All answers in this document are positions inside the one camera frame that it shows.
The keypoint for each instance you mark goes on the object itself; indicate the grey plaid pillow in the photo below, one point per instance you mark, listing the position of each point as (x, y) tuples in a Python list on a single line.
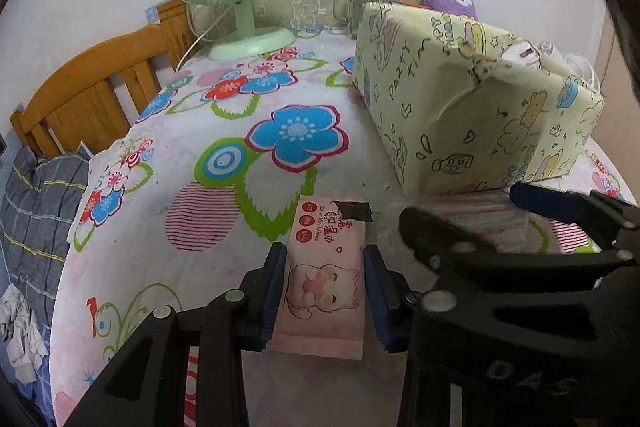
[(40, 217)]

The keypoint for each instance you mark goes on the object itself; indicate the beige wooden door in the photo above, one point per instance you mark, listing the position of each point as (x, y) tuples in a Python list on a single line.
[(607, 72)]

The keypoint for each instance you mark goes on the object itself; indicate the white bed cloth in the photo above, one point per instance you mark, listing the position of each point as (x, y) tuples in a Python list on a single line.
[(102, 162)]

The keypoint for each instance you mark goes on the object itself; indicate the pink wipes packet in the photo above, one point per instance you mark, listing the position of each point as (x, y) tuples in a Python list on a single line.
[(325, 257)]

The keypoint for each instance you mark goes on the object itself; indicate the clear striped packet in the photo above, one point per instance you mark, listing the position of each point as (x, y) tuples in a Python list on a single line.
[(495, 219)]

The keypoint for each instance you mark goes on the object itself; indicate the white standing fan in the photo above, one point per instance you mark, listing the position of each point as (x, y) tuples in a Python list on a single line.
[(575, 67)]

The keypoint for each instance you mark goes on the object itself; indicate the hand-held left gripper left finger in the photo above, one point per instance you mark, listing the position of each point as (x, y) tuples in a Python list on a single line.
[(272, 302)]

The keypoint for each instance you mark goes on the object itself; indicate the wooden bed headboard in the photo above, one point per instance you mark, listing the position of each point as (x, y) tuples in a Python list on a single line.
[(100, 82)]

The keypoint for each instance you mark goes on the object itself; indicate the white grey crumpled garment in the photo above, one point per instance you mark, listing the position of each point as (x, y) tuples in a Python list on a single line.
[(20, 332)]

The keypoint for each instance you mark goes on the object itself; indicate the yellow printed storage box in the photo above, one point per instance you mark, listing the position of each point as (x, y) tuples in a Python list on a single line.
[(450, 107)]

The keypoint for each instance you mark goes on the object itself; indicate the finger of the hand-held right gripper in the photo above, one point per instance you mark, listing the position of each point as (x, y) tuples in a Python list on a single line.
[(540, 199), (450, 257)]

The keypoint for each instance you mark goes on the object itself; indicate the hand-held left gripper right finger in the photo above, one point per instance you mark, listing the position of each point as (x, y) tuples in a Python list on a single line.
[(380, 302)]

